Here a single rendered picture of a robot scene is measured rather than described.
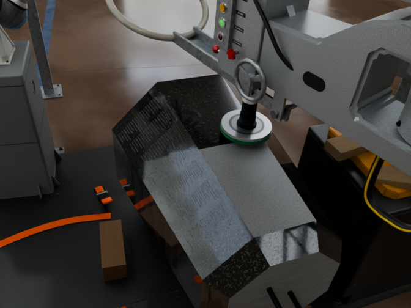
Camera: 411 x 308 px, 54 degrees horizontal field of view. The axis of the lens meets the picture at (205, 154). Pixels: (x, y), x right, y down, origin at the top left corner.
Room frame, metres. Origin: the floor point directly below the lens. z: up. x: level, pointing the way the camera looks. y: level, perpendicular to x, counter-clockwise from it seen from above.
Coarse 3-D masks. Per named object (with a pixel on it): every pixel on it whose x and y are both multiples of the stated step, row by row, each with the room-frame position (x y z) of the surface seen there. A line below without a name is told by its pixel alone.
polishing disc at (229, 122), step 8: (232, 112) 1.44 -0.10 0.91; (256, 112) 1.46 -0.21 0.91; (224, 120) 1.38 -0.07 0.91; (232, 120) 1.39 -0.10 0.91; (256, 120) 1.40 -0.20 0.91; (264, 120) 1.40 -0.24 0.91; (224, 128) 1.32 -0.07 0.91; (232, 128) 1.33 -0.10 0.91; (240, 128) 1.33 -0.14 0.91; (256, 128) 1.34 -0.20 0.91; (264, 128) 1.35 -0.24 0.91; (232, 136) 1.28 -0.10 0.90; (240, 136) 1.28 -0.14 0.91; (248, 136) 1.28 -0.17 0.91; (256, 136) 1.29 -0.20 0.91; (264, 136) 1.29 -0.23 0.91
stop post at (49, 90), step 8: (32, 0) 2.81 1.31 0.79; (32, 8) 2.81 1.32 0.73; (32, 16) 2.80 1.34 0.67; (32, 24) 2.80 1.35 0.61; (32, 32) 2.79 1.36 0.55; (40, 32) 2.81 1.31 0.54; (32, 40) 2.79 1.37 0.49; (40, 40) 2.81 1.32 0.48; (40, 48) 2.80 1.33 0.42; (40, 56) 2.80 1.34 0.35; (40, 64) 2.79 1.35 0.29; (48, 64) 2.83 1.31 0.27; (40, 72) 2.79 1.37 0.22; (48, 72) 2.81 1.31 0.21; (48, 80) 2.81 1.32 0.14; (48, 88) 2.80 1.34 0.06; (56, 88) 2.89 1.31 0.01; (48, 96) 2.76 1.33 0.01; (56, 96) 2.77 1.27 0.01
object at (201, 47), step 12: (180, 36) 1.63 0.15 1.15; (204, 36) 1.68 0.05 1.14; (192, 48) 1.56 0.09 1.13; (204, 48) 1.63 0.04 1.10; (204, 60) 1.50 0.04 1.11; (216, 60) 1.45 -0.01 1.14; (216, 72) 1.44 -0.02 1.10; (252, 96) 1.29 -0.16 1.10; (264, 96) 1.24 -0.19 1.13; (288, 108) 1.17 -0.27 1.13
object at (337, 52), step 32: (256, 0) 1.24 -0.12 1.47; (288, 32) 1.16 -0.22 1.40; (320, 32) 1.14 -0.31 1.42; (352, 32) 1.01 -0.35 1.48; (384, 32) 0.95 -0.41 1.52; (288, 64) 1.13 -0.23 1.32; (320, 64) 1.06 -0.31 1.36; (352, 64) 0.99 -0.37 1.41; (384, 64) 1.01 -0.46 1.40; (288, 96) 1.12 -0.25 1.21; (320, 96) 1.04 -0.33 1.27; (352, 96) 0.96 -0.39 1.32; (384, 96) 1.05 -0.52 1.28; (352, 128) 0.94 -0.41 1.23; (384, 128) 0.90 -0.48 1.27
